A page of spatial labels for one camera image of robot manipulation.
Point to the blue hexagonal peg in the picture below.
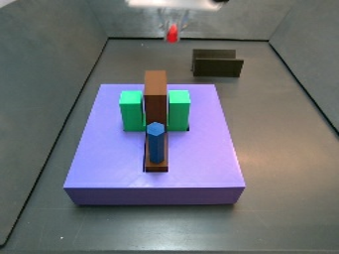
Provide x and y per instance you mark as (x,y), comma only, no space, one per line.
(155,135)

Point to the black angled holder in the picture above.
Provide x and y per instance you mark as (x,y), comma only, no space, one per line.
(218,63)

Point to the brown L-shaped block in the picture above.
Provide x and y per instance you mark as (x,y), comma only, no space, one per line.
(155,108)

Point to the green block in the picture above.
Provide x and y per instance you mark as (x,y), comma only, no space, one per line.
(179,105)
(131,110)

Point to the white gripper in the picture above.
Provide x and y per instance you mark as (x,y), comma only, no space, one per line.
(210,5)

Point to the purple board base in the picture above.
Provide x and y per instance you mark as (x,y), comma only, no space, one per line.
(204,175)

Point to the green block right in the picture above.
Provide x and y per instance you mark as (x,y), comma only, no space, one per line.
(179,105)

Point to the green block left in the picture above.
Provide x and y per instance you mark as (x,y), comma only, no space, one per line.
(131,110)

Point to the red peg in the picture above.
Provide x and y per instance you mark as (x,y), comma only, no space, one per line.
(172,34)

